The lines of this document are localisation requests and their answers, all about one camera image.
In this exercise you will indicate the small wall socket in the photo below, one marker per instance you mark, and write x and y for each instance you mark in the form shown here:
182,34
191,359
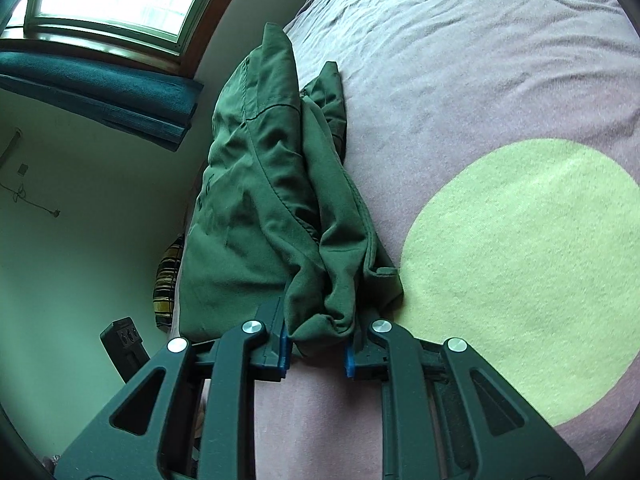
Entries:
22,169

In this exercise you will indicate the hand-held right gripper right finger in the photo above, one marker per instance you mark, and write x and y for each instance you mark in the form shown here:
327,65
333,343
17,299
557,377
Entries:
349,360

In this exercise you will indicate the teal curtain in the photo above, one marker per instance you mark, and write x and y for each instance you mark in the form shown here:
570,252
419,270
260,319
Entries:
100,95

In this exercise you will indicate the green garment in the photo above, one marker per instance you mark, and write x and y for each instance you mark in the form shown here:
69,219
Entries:
260,185

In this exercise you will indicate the white wall pipe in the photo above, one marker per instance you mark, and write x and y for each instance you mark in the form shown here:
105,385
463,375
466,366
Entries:
11,146

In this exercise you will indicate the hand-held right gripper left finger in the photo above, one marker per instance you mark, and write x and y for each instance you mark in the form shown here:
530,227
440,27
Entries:
283,352

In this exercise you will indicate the pink dotted bed sheet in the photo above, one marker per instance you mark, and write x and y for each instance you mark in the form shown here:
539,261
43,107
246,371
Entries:
475,60

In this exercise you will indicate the black yellow striped pillow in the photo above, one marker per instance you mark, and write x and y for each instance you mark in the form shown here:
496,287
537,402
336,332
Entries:
167,280

